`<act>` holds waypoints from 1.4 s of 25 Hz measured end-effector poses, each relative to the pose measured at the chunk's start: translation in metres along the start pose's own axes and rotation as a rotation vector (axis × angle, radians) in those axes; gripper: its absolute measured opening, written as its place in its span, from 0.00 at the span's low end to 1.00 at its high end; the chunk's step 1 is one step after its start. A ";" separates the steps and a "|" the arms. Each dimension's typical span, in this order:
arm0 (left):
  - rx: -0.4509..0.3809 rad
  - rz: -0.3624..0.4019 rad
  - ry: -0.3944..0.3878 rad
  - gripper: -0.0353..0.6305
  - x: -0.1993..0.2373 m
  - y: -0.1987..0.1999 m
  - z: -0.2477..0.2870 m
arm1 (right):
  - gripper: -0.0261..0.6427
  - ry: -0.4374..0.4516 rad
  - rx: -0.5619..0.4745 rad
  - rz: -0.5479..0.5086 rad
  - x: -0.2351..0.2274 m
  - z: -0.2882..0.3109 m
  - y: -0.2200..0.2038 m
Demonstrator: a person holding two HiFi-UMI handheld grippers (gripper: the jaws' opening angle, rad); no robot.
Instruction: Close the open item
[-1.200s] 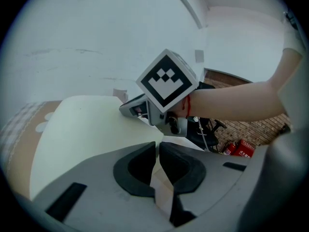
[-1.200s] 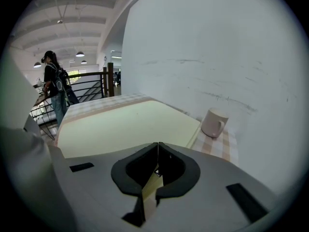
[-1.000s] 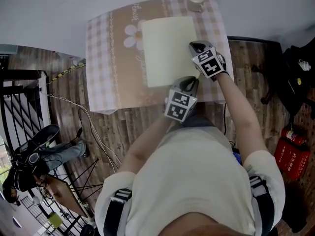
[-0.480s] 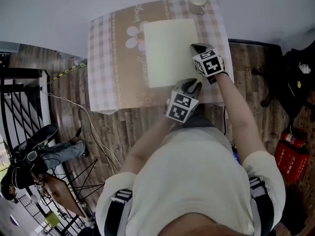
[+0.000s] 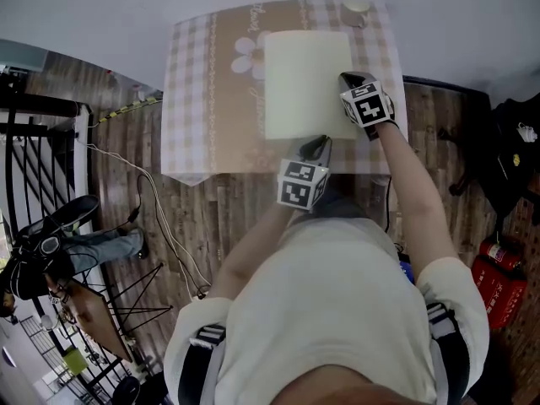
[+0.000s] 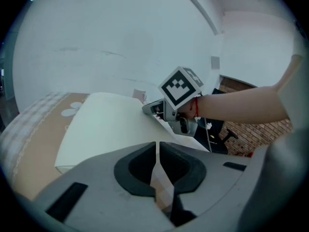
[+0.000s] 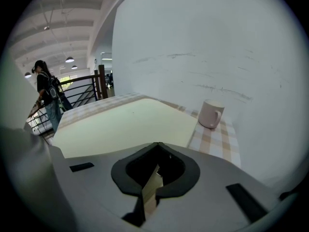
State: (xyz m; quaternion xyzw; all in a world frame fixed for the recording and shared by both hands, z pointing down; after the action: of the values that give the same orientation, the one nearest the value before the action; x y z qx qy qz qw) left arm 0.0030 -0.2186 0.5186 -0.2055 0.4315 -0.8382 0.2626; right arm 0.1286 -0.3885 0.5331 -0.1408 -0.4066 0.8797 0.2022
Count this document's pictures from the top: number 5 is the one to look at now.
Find yellow black floor tape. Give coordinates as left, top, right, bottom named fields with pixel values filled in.
left=97, top=96, right=164, bottom=127

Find red extinguisher box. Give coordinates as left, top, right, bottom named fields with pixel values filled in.
left=470, top=255, right=529, bottom=331

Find wooden table with black legs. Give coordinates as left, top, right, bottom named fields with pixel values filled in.
left=45, top=262, right=175, bottom=364

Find black floor cable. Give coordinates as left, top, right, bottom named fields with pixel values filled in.
left=125, top=174, right=212, bottom=300
left=382, top=176, right=404, bottom=252

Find blue box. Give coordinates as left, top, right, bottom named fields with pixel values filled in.
left=396, top=251, right=417, bottom=287

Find small white item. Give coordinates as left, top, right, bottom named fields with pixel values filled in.
left=516, top=121, right=539, bottom=143

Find person's left forearm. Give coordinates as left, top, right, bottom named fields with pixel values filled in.
left=214, top=202, right=307, bottom=299

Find person's right forearm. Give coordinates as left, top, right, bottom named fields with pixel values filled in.
left=373, top=120, right=461, bottom=278

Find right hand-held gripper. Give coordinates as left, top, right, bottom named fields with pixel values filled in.
left=337, top=71, right=401, bottom=142

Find white floor cable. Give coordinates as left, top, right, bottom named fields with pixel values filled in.
left=86, top=141, right=212, bottom=289

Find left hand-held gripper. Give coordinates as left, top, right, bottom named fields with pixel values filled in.
left=277, top=134, right=334, bottom=212

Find black stair railing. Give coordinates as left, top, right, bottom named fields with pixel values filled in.
left=0, top=72, right=92, bottom=238

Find black office chair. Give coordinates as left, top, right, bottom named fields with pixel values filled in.
left=447, top=92, right=540, bottom=227

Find person's legs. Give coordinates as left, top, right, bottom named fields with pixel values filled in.
left=289, top=174, right=372, bottom=230

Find red fire extinguisher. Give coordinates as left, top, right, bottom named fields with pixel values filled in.
left=478, top=237, right=524, bottom=272

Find green stool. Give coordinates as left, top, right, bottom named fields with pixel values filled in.
left=62, top=346, right=90, bottom=376

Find small brown cup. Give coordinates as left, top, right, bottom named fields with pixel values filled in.
left=339, top=0, right=373, bottom=29

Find checked tablecloth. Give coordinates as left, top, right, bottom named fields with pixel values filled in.
left=159, top=0, right=409, bottom=187

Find person's white shirt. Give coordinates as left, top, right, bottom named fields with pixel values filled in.
left=163, top=216, right=490, bottom=405

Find black white harness strap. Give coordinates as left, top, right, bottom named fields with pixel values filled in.
left=424, top=301, right=470, bottom=405
left=176, top=323, right=229, bottom=405

